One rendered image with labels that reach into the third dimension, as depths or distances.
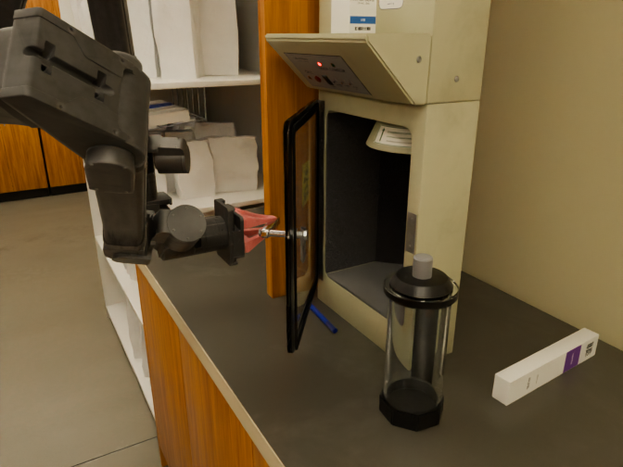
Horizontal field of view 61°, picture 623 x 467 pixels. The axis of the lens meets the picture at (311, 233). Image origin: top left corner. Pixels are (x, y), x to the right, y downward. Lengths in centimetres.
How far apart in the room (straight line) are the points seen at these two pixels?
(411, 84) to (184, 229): 39
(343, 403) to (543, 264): 60
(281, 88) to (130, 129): 66
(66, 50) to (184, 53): 153
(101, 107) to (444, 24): 53
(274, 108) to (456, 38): 41
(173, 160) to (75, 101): 64
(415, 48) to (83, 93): 49
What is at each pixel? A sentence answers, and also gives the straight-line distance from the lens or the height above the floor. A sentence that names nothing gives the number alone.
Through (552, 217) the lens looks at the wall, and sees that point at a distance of 125.
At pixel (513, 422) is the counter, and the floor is 94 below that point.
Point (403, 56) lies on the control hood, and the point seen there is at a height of 148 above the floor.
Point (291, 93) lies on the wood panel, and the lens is 112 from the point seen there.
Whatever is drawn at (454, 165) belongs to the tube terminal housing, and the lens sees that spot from 90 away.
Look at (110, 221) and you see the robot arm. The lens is 73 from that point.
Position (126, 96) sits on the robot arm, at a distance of 49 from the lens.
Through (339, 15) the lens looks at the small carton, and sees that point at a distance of 87.
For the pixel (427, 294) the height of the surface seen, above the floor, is 117.
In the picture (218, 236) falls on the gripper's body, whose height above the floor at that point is 120.
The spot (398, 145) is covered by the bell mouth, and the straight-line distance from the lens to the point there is 94.
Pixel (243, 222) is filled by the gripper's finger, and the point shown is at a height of 122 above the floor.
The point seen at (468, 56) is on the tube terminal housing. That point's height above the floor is 148.
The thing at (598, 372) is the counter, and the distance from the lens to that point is 111.
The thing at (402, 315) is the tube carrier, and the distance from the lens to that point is 77.
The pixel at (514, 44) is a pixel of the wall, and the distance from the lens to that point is 129.
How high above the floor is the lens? 151
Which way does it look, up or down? 21 degrees down
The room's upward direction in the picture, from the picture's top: straight up
